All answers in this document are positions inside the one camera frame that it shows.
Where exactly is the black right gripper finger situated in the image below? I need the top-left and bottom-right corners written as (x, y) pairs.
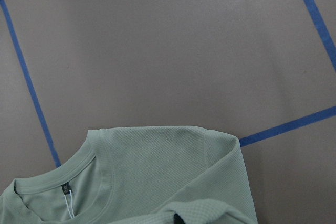
top-left (173, 213), bottom-right (184, 224)

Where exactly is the sage green long-sleeve shirt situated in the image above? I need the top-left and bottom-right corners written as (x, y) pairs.
top-left (1, 126), bottom-right (257, 223)

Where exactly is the black shirt neck label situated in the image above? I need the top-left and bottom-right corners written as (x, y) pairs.
top-left (61, 183), bottom-right (71, 195)

